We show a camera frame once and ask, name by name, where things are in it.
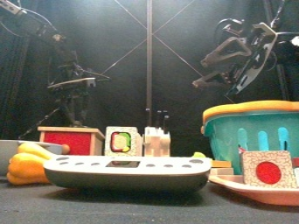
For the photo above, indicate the sushi roll block red filling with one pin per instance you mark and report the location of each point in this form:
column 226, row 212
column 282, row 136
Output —
column 268, row 170

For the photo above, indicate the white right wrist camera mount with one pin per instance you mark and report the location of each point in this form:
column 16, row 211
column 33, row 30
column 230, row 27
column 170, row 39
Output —
column 259, row 55

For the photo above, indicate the wooden toy knife block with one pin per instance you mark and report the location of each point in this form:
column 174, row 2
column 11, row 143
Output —
column 156, row 144

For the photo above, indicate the yellow toy bell pepper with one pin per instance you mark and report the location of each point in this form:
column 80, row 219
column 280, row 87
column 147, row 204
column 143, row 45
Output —
column 27, row 166

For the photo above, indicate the grey bowl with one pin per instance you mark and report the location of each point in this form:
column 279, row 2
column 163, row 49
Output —
column 9, row 154

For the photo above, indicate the vertical metal frame pole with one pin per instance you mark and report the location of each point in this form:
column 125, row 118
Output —
column 148, row 58

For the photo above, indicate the white grey toy tray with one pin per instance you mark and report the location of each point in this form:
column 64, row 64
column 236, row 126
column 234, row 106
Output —
column 128, row 172

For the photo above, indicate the red wooden toy box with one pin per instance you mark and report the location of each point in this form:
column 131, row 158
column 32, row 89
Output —
column 77, row 141

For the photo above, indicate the pink plate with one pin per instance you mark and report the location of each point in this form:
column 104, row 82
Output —
column 252, row 192

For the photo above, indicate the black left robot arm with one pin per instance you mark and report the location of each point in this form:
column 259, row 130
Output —
column 36, row 23

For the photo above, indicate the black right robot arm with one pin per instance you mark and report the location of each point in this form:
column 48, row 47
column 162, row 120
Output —
column 286, row 58

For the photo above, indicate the sushi roll block green filling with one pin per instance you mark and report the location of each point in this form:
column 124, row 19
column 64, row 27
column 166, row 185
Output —
column 123, row 141

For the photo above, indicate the green toy screw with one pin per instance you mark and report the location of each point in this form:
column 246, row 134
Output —
column 199, row 155

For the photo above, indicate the teal basket with orange rim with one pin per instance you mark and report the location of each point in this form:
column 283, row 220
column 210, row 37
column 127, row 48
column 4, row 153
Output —
column 252, row 128

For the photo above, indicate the small wooden block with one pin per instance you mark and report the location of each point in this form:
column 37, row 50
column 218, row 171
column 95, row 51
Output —
column 222, row 167

